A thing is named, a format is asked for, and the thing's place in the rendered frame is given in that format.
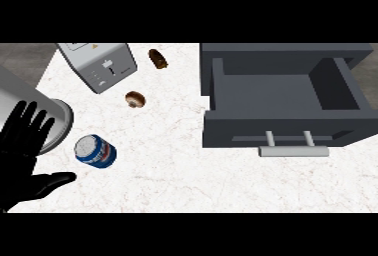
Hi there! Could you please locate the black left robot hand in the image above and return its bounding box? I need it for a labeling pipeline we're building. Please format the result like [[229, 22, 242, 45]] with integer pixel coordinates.
[[0, 100, 78, 213]]

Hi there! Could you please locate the dark brown oblong food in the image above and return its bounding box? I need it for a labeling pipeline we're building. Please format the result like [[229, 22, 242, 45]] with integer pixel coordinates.
[[148, 48, 170, 70]]

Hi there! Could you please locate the brown mushroom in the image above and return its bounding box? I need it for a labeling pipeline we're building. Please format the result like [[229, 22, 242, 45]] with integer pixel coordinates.
[[124, 90, 148, 109]]

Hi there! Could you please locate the pale grey drawer handle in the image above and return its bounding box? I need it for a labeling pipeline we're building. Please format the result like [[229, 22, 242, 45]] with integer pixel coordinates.
[[258, 130, 331, 158]]

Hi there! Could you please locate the dark grey open drawer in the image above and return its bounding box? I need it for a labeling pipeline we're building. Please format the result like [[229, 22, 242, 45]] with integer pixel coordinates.
[[201, 56, 378, 149]]

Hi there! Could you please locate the blue and white can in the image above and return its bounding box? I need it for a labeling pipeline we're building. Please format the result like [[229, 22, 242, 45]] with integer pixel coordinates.
[[72, 133, 118, 170]]

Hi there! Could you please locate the grey cylindrical appliance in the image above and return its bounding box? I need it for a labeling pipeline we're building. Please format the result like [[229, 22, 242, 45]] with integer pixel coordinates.
[[0, 65, 75, 156]]

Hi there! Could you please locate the dark grey cabinet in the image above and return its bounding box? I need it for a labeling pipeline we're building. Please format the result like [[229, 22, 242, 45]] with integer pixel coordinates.
[[199, 43, 375, 98]]

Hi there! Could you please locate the grey toaster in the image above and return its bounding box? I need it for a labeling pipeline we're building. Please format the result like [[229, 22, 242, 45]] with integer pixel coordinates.
[[55, 43, 139, 95]]

